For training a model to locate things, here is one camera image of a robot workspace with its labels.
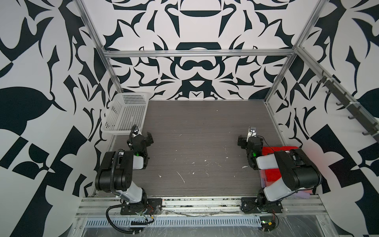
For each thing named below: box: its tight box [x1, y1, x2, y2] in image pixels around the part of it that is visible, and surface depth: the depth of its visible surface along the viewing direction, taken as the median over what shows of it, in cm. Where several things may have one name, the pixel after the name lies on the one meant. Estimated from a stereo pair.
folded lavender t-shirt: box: [295, 190, 311, 197], surface depth 79 cm
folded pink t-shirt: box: [258, 168, 270, 189], surface depth 83 cm
